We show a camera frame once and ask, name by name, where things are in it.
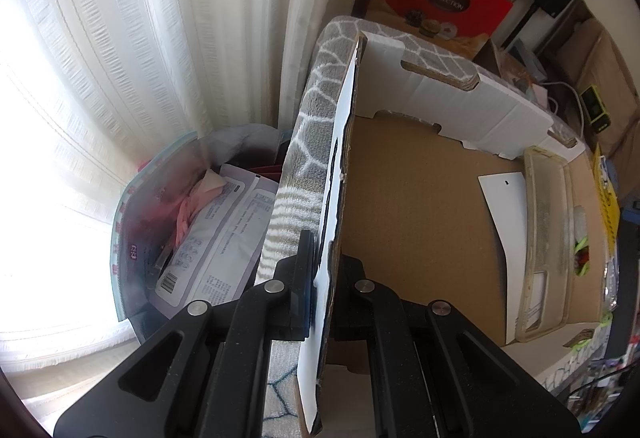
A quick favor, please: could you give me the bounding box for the white curtain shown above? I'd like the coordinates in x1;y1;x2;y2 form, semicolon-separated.
0;0;381;419

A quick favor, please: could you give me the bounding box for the green braided cable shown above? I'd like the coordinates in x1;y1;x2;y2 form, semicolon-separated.
570;238;616;354

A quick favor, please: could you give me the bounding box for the white cable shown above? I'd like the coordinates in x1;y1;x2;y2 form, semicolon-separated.
542;80;586;139

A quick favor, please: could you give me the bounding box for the brown cushioned sofa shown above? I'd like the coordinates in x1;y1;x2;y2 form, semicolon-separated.
550;0;640;179

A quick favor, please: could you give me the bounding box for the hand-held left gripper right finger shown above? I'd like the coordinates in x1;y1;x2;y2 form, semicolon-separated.
332;254;583;438

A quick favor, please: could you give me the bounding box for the green yellow radio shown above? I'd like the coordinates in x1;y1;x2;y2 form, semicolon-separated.
580;85;612;131

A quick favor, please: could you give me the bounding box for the clear plastic storage bag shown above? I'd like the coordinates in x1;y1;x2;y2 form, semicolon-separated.
111;125;296;319

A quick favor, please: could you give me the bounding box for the clear phone case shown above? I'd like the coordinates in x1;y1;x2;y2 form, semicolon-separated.
516;146;572;344

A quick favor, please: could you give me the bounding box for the white barcode packet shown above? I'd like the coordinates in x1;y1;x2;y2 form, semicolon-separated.
155;163;278;309

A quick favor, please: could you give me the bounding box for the yellow packet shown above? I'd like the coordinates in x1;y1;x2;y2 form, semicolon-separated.
591;143;621;259

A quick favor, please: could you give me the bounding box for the grey white patterned blanket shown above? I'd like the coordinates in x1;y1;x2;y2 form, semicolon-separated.
252;15;621;438

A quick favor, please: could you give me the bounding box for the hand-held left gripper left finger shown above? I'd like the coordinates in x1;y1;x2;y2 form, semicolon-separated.
52;229;321;438

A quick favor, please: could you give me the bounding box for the white envelope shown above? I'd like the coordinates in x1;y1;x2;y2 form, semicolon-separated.
477;173;531;346

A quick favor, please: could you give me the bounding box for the clear blue-striped zip bag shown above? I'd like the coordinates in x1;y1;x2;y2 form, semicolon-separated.
600;250;622;314

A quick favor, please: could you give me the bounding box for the pink fabric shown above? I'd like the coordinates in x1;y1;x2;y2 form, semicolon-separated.
172;170;226;249

